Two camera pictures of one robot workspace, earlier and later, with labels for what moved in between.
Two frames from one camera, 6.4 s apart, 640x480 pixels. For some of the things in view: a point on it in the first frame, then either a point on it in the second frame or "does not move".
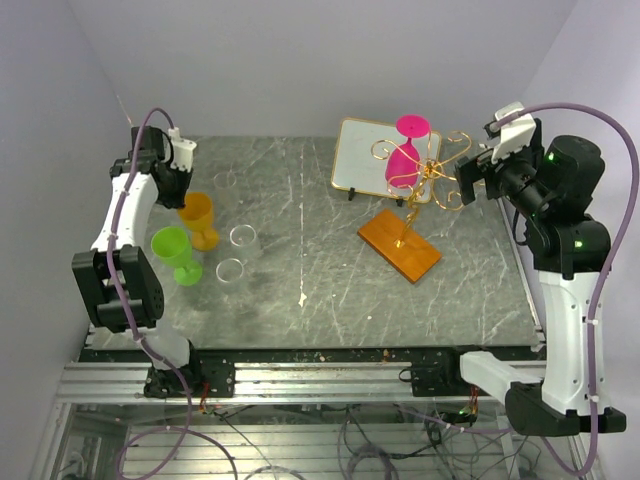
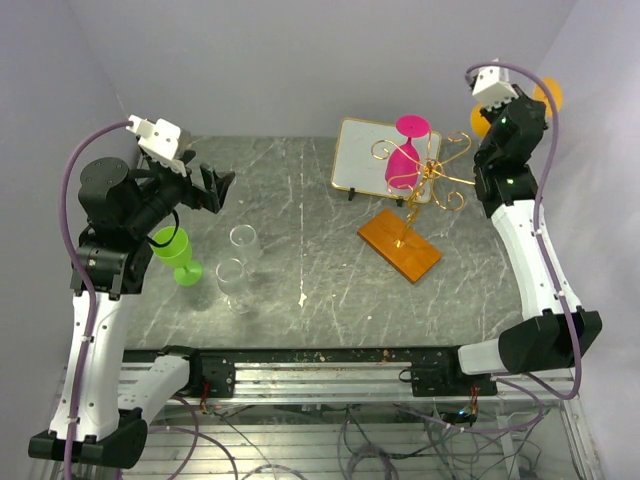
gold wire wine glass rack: (395, 240) does not move
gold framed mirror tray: (360, 157) does not move
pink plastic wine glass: (402, 167) does not move
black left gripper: (177, 201) → (215, 188)
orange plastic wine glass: (198, 216) → (482, 127)
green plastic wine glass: (173, 246) does not move
